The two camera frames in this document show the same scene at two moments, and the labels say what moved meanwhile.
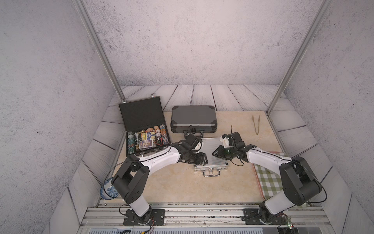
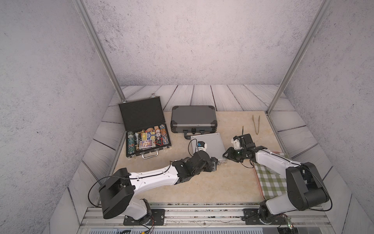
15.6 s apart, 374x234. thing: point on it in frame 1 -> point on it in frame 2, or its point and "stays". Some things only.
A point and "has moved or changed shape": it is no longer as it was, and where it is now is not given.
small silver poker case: (215, 164) has moved or changed shape
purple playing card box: (143, 144) stays
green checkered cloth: (270, 182) stays
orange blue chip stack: (164, 134) stays
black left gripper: (201, 160) -> (214, 167)
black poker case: (196, 120) stays
